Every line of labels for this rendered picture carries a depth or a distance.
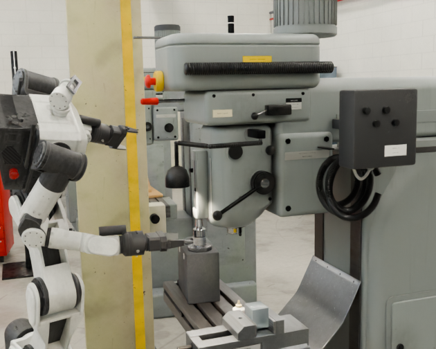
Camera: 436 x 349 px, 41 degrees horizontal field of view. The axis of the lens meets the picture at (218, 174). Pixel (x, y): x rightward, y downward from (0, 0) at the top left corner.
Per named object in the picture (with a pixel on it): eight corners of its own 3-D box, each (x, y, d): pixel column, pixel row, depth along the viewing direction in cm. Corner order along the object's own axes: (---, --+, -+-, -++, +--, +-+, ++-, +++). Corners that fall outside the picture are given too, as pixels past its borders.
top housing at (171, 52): (173, 91, 159) (171, 31, 157) (152, 91, 184) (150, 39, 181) (325, 87, 174) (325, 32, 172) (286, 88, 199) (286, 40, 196)
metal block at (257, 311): (252, 329, 169) (252, 310, 168) (244, 322, 174) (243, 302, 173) (268, 327, 171) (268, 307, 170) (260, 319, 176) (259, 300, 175)
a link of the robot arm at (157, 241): (167, 232, 205) (133, 235, 201) (167, 258, 206) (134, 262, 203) (160, 224, 217) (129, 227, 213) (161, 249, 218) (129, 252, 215)
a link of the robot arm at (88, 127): (95, 149, 245) (72, 145, 237) (88, 132, 251) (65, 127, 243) (109, 131, 240) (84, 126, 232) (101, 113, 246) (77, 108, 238)
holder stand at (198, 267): (187, 305, 211) (186, 251, 208) (178, 284, 232) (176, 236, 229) (220, 301, 214) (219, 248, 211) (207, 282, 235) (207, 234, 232)
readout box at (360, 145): (355, 170, 152) (356, 89, 149) (337, 166, 161) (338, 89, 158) (419, 165, 159) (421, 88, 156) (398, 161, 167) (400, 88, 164)
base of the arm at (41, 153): (32, 178, 179) (47, 145, 177) (24, 163, 189) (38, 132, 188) (77, 191, 188) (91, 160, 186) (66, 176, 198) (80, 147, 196)
